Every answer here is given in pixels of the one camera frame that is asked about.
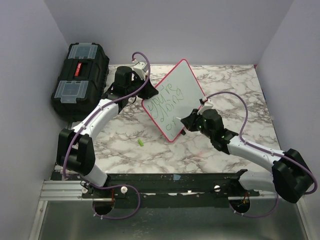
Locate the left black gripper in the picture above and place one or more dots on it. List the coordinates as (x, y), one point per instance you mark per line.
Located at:
(149, 91)

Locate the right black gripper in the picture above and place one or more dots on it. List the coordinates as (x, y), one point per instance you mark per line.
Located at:
(189, 121)

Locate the pink-framed whiteboard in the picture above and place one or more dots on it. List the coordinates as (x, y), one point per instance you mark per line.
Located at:
(179, 92)

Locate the green marker cap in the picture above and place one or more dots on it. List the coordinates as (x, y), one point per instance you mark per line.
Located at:
(140, 142)

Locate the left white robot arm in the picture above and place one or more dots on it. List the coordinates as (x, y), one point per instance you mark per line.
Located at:
(75, 150)

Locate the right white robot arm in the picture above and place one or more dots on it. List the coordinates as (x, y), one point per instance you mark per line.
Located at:
(286, 172)

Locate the blue tape piece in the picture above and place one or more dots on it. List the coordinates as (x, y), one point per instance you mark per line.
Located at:
(176, 177)

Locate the black plastic toolbox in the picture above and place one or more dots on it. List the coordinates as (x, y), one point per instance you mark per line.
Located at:
(81, 82)

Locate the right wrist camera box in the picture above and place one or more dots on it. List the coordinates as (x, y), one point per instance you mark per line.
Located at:
(205, 104)

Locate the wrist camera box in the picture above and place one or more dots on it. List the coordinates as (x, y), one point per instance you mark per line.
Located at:
(205, 104)
(141, 68)

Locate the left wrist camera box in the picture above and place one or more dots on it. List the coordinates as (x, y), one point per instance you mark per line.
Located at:
(141, 68)

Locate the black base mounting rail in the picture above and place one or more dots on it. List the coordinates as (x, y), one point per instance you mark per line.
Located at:
(154, 191)

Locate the aluminium extrusion frame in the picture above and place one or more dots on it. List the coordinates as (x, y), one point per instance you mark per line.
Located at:
(55, 189)

